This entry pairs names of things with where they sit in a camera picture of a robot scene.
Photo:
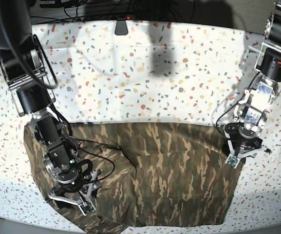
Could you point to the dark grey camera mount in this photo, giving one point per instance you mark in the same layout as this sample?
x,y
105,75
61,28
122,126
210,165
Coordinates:
x,y
121,28

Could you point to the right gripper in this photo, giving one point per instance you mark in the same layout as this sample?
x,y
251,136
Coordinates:
x,y
77,177

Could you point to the camouflage T-shirt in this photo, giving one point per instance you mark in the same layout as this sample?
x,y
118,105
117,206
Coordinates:
x,y
159,174

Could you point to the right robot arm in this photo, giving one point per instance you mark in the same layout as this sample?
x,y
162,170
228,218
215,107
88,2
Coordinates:
x,y
31,80

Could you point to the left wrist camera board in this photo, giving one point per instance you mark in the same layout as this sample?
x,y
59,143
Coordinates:
x,y
232,161

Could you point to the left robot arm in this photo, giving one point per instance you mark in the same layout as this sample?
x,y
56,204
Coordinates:
x,y
250,112

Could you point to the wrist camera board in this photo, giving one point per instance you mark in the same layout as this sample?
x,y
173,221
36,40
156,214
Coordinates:
x,y
86,208
232,161

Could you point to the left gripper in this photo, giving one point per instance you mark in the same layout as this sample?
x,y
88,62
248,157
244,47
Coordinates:
x,y
243,142

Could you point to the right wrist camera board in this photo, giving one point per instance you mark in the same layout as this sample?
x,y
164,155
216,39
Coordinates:
x,y
86,208

